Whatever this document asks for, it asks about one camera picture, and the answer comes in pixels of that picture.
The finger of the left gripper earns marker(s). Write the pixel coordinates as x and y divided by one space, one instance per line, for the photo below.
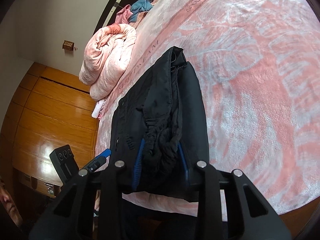
98 161

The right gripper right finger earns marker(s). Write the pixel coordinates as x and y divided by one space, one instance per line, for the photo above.
231 207

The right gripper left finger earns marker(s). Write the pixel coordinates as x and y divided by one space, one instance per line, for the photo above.
71 214

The black pants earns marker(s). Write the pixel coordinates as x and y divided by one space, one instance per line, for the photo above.
165 109

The wooden wardrobe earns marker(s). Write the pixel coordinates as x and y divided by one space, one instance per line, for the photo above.
50 108

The person's face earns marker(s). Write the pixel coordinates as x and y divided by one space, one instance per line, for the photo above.
9 205

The rolled pink quilt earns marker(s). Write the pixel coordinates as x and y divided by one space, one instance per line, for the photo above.
106 58

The pink garment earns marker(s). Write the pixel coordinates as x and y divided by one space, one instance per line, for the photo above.
123 16

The blue garment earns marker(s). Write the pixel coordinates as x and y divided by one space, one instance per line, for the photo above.
137 7

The black bed headboard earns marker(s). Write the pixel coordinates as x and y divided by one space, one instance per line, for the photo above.
117 5

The pink patterned bed blanket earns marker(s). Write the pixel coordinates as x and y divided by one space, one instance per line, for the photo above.
257 62

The small brown wall ornament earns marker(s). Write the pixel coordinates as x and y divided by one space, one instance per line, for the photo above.
68 45

